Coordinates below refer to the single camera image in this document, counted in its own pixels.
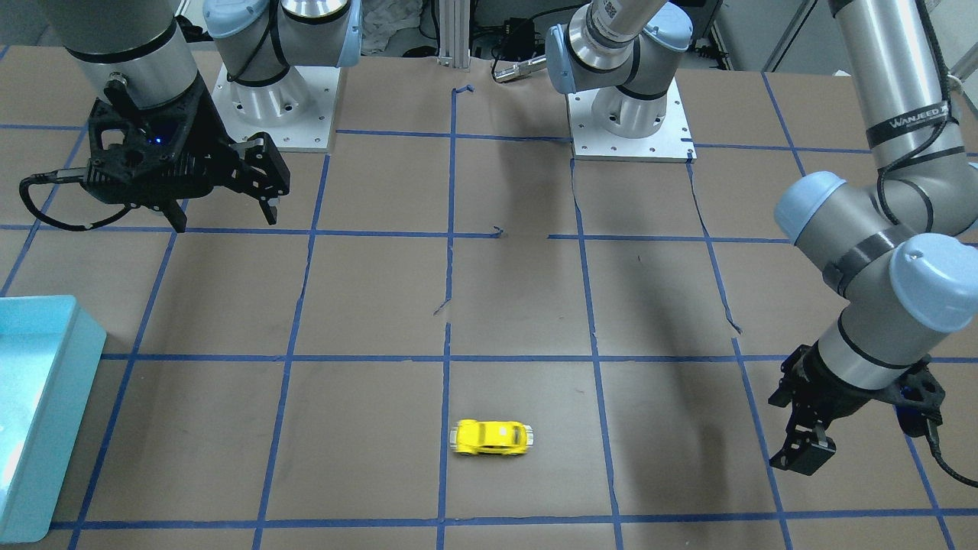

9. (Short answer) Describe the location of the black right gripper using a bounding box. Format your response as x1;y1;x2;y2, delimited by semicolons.
81;73;291;234

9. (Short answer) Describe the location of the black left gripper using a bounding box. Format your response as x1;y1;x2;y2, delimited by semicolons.
768;345;946;476

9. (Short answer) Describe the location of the yellow toy beetle car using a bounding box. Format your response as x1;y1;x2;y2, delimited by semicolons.
449;419;534;456

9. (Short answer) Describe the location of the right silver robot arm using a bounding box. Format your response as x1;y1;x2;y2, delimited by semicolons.
18;1;362;233

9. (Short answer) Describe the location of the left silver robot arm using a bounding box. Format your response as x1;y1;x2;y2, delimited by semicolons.
769;1;977;476

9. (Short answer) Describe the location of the teal plastic bin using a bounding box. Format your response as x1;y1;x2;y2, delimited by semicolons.
1;295;107;544

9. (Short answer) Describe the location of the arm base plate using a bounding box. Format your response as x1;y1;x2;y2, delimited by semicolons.
567;78;698;163
211;66;343;153

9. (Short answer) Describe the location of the aluminium frame post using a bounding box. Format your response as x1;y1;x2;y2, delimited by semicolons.
437;0;471;72

